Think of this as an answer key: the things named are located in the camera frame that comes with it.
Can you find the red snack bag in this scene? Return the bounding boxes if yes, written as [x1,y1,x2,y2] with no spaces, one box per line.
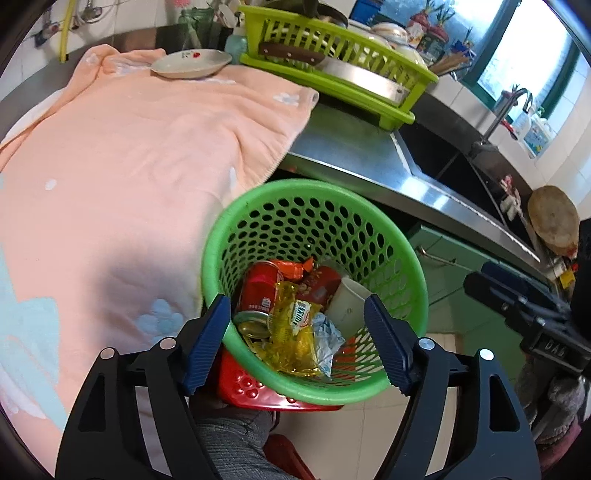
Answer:
[295,265,342,308]

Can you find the red drink can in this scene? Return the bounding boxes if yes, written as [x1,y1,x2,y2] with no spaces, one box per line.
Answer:
[233,261,283,340]

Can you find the grey gloved right hand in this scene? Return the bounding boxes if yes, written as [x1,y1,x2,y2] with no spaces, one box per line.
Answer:
[515,356,590,472]

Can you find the white plate red mark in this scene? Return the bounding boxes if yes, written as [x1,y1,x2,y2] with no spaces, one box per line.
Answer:
[150,49,232,80]

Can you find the yellow plastic wrapper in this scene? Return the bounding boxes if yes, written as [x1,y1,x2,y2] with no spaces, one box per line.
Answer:
[246,281,322,377]

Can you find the lime green dish rack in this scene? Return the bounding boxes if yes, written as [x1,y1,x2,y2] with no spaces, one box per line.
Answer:
[239,6,438,131]

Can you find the white paper cup green logo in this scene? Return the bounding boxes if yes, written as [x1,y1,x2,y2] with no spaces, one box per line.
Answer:
[325,277,372,336]

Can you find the grey trouser leg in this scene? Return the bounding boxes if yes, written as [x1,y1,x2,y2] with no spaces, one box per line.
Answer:
[194,406,293,480]

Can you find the wall water valve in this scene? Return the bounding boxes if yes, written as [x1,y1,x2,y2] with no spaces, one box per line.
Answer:
[34,21,60,48]

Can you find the round wooden cutting board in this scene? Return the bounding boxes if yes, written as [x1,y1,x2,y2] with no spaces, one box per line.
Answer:
[527,185,580,257]

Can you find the sink faucet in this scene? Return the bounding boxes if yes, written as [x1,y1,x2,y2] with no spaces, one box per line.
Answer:
[470,85,534,158]

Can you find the yellow gas hose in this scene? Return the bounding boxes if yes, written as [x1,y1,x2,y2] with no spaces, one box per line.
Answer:
[58,0,79,63]

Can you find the white blue paper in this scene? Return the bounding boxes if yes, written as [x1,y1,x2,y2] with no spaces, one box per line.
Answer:
[311,313,346,378]

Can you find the orange snack wrapper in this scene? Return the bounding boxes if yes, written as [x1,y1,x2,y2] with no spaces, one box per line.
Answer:
[271,257,315,282]

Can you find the pink flower towel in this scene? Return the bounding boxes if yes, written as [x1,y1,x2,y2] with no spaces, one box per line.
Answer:
[1,45,318,471]

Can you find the red plastic stool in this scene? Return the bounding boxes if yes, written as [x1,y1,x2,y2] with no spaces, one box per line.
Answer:
[216,348,342,412]

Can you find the chopsticks bundle in holder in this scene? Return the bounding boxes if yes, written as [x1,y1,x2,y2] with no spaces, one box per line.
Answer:
[429,52,471,76]

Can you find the green cabinet drawer handle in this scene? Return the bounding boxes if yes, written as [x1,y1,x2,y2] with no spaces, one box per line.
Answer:
[416,246,464,268]

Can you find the green plastic trash basket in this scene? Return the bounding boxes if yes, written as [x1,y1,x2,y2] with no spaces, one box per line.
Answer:
[201,179,429,408]

